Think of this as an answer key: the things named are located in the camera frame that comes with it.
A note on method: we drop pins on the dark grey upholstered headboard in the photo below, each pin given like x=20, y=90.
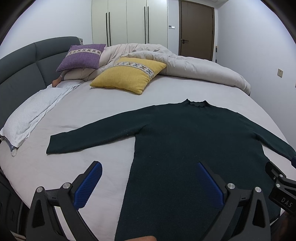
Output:
x=29, y=69

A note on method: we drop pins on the dark green knit sweater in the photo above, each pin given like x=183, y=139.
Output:
x=164, y=197

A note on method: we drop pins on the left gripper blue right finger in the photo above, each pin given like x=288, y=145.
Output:
x=242, y=215

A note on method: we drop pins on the white pillow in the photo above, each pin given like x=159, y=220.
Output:
x=25, y=118

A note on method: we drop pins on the brown wooden door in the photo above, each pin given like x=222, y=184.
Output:
x=196, y=30

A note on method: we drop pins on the wall switch plate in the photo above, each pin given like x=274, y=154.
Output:
x=280, y=73

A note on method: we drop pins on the person's left hand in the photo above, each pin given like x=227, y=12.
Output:
x=146, y=238

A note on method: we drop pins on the yellow patterned cushion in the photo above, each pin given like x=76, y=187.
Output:
x=129, y=74

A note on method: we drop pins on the purple patterned cushion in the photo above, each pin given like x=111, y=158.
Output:
x=82, y=56

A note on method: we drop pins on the white wardrobe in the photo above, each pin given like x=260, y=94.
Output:
x=120, y=22

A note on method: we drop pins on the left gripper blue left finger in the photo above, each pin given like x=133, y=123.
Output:
x=43, y=222

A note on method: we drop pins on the beige duvet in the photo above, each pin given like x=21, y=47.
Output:
x=177, y=66

